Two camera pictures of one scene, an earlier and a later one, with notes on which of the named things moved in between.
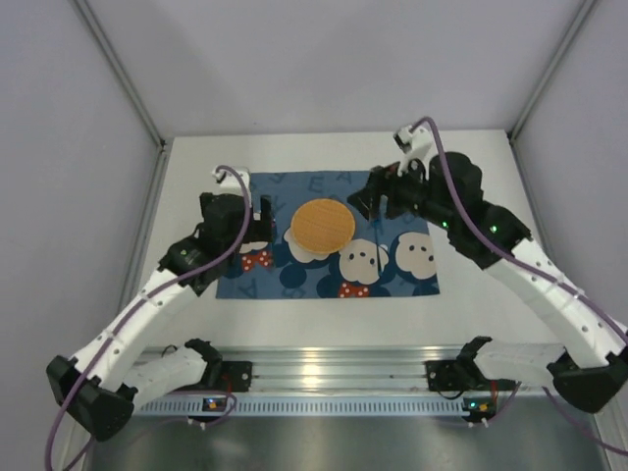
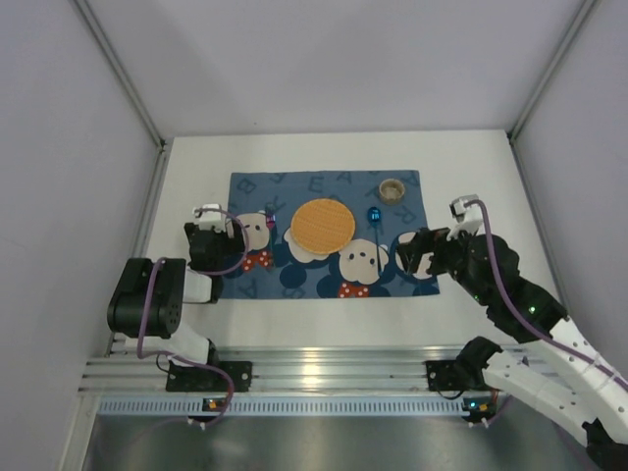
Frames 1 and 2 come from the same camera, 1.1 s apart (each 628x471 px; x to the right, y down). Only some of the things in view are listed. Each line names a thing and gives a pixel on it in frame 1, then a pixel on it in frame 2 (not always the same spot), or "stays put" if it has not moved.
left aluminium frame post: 157,183 stays put
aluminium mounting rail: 336,369 stays put
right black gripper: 379,186 -> 437,250
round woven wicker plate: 323,226 stays put
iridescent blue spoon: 378,251 stays put
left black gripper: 265,224 -> 235,236
